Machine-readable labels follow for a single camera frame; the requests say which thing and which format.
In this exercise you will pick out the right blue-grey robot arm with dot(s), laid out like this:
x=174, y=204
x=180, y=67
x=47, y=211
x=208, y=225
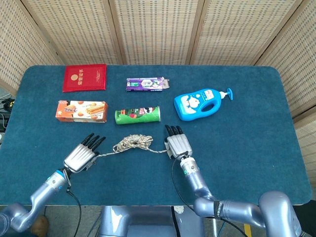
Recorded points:
x=237, y=211

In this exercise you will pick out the blue-grey robot torso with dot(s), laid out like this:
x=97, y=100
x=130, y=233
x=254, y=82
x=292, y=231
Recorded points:
x=148, y=222

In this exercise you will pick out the green chips can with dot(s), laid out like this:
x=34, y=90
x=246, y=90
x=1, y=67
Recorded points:
x=137, y=114

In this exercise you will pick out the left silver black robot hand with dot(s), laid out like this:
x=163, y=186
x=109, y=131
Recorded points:
x=79, y=158

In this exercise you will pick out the red certificate book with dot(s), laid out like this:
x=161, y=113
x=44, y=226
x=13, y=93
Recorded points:
x=85, y=77

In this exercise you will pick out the woven folding screen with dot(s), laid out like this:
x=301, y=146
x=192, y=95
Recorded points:
x=158, y=29

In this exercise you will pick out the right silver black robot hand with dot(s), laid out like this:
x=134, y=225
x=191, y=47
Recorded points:
x=177, y=145

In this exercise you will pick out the blue pump bottle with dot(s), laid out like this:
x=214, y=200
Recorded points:
x=195, y=105

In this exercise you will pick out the brown shoe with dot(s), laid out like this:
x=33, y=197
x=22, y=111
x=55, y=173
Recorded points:
x=40, y=224

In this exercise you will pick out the orange biscuit roll box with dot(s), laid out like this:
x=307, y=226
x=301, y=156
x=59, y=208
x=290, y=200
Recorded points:
x=81, y=111

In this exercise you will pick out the purple toothpaste box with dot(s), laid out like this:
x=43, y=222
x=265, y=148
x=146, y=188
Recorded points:
x=144, y=84

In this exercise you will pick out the blue carpet table mat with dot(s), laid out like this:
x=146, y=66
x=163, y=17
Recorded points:
x=138, y=180

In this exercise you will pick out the metal table leg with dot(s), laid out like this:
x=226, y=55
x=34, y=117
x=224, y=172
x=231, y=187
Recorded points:
x=214, y=227

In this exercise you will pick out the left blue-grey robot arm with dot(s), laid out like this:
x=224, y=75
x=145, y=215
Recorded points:
x=42, y=195

